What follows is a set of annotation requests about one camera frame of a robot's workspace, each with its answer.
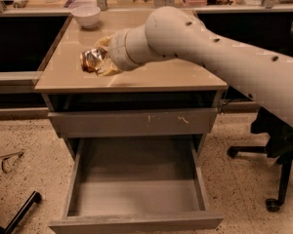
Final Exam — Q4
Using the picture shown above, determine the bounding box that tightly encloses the open grey middle drawer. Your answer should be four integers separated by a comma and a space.
50, 136, 224, 234

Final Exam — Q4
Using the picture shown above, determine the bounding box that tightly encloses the crushed orange soda can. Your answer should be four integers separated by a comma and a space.
80, 47, 107, 74

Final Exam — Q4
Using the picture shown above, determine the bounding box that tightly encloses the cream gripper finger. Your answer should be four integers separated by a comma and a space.
94, 36, 111, 49
97, 59, 121, 76

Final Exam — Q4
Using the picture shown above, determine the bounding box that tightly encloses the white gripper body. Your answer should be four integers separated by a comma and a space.
108, 28, 145, 71

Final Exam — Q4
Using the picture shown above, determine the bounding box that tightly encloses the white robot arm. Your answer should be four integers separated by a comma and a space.
99, 7, 293, 128

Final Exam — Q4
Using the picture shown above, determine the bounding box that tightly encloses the closed grey top drawer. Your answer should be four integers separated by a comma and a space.
49, 108, 217, 138

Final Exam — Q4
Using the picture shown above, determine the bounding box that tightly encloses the white bowl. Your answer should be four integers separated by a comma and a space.
71, 5, 101, 28

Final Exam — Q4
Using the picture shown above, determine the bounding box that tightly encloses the black office chair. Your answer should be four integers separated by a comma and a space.
227, 12, 293, 212

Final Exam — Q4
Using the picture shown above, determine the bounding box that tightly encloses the grey drawer cabinet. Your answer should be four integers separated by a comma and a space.
34, 8, 230, 234

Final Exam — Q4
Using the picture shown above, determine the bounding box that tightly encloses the cable on floor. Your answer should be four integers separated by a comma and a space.
0, 150, 25, 175

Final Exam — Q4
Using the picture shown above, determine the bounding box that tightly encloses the black chair leg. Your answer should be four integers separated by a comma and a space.
0, 191, 42, 234

